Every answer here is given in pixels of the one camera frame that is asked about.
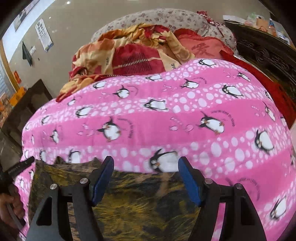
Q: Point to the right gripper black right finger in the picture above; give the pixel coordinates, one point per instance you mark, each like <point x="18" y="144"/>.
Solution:
<point x="240" y="220"/>

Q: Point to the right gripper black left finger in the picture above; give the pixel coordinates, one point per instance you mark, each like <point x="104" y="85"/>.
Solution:
<point x="51" y="220"/>

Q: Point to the brown batik patterned garment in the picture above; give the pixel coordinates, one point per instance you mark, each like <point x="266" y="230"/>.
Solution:
<point x="135" y="206"/>

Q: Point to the person's left hand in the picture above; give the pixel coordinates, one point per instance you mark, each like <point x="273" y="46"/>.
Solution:
<point x="13" y="201"/>

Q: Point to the orange yellow box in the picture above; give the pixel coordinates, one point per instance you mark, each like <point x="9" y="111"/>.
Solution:
<point x="17" y="96"/>

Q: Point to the dark wooden side table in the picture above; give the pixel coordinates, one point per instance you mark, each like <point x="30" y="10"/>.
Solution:
<point x="14" y="117"/>

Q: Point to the pink penguin bed sheet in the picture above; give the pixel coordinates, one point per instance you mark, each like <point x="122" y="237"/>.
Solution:
<point x="227" y="120"/>

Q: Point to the dark carved wooden headboard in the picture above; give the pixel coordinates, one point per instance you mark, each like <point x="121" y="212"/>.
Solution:
<point x="272" y="56"/>

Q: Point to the red orange floral blanket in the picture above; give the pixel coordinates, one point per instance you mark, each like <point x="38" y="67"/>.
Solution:
<point x="141" y="49"/>

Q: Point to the red embroidered cushion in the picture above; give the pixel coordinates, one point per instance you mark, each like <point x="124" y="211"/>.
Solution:
<point x="202" y="47"/>

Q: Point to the grey floral pillow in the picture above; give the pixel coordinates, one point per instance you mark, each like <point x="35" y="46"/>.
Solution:
<point x="200" y="22"/>

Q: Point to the dark cloth on wall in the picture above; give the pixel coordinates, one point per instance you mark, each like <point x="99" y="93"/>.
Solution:
<point x="26" y="54"/>

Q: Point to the white wall calendar poster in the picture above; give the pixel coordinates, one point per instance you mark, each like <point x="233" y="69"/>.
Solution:
<point x="43" y="35"/>

